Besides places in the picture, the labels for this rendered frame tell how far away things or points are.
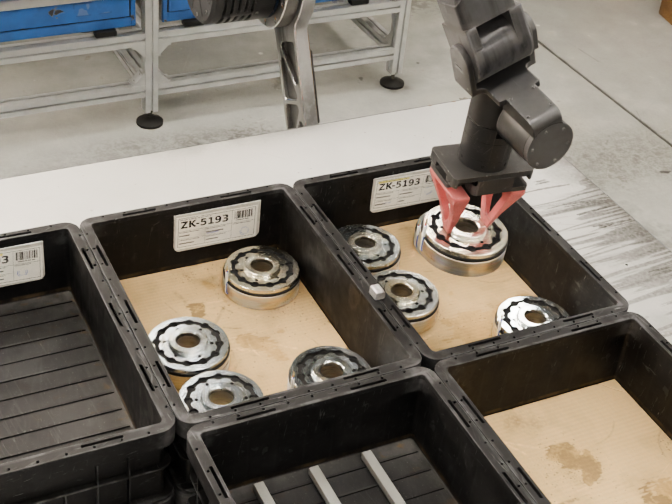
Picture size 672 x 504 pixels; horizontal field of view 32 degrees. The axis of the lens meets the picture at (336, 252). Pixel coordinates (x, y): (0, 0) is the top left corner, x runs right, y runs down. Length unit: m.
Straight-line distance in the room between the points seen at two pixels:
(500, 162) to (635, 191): 2.28
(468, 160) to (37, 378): 0.58
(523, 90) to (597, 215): 0.90
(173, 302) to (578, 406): 0.54
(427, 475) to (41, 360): 0.49
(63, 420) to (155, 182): 0.72
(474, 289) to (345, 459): 0.38
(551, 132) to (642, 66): 3.11
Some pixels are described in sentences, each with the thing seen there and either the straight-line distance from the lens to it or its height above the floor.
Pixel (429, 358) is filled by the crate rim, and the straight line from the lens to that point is 1.38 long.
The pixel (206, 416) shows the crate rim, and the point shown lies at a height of 0.93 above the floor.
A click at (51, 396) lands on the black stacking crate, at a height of 0.83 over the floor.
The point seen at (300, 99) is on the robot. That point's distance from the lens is 2.39.
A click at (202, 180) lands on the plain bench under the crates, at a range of 2.06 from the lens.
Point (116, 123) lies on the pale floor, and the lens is 3.59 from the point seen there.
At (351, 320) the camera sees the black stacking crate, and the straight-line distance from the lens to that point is 1.50.
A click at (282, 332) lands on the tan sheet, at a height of 0.83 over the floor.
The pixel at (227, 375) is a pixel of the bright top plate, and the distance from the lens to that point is 1.43.
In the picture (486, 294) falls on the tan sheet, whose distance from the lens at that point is 1.66.
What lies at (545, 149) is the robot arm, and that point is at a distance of 1.24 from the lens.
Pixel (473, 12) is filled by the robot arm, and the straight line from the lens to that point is 1.21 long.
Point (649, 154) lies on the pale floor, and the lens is 3.79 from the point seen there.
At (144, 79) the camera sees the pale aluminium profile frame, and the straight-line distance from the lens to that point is 3.50.
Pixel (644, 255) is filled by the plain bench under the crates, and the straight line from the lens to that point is 2.05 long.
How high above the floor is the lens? 1.83
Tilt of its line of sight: 36 degrees down
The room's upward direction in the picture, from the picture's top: 7 degrees clockwise
